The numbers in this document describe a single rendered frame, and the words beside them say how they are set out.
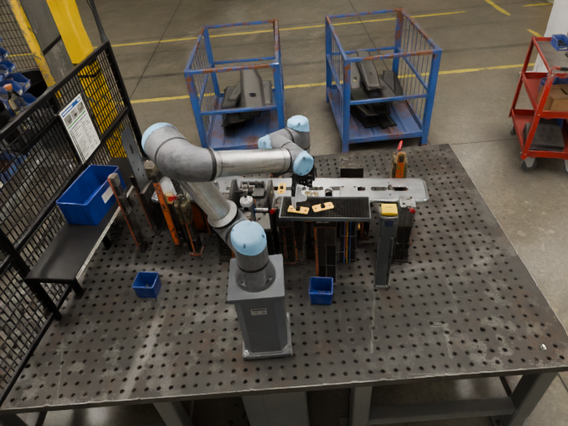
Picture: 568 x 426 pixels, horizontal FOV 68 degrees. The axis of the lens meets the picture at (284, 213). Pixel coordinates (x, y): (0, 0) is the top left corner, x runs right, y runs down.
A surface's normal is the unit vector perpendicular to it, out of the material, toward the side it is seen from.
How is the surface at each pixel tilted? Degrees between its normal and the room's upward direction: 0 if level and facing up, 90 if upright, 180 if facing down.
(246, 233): 8
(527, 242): 0
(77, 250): 0
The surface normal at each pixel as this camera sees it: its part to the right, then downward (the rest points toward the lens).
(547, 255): -0.08, -0.75
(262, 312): 0.04, 0.65
